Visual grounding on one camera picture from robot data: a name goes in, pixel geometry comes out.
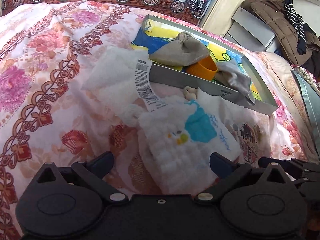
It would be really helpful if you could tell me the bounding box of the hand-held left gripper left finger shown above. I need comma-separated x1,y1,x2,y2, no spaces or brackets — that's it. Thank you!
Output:
33,151,129,204

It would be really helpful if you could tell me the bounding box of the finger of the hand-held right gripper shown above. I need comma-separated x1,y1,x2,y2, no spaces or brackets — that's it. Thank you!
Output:
258,156,308,175

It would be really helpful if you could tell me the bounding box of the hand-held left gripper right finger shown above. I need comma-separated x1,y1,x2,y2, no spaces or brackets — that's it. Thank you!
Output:
194,152,290,204

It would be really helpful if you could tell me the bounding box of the white quilted cloth blue print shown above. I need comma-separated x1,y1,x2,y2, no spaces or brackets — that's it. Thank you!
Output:
138,99,242,194

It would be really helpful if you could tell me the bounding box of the grey cloth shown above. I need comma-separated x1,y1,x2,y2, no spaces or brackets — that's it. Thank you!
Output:
214,59,256,105

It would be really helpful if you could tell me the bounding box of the grey shallow tray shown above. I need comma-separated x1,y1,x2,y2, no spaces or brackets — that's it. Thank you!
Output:
131,14,278,115

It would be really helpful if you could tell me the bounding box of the plain white cloth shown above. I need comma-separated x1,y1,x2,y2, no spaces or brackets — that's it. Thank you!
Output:
81,48,175,126

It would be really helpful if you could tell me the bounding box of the orange silicone cup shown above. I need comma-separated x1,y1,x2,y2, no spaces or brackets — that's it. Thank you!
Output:
186,56,218,82

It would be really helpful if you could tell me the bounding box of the beige fabric pouch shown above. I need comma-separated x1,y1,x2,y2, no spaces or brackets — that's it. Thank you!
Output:
149,32,210,67

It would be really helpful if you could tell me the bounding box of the grey-blue satin pillow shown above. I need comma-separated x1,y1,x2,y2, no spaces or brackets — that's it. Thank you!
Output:
291,69,320,140

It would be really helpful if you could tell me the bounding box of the floral pillow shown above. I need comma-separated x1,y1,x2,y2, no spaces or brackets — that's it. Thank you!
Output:
291,64,320,84

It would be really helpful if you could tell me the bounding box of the pink floral bedspread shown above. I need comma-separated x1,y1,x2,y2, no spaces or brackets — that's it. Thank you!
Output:
0,0,320,240

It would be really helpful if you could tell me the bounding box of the dark garment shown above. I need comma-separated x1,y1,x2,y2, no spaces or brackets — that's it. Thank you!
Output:
304,54,320,73

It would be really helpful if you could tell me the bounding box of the black white striped garment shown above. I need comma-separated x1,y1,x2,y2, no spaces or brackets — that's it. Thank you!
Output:
284,0,316,55

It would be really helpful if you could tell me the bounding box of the brown padded jacket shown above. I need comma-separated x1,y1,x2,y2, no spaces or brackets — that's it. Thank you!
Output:
241,0,320,67

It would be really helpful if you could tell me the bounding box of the light wooden wardrobe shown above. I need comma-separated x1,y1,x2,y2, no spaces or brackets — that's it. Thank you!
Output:
199,0,308,36

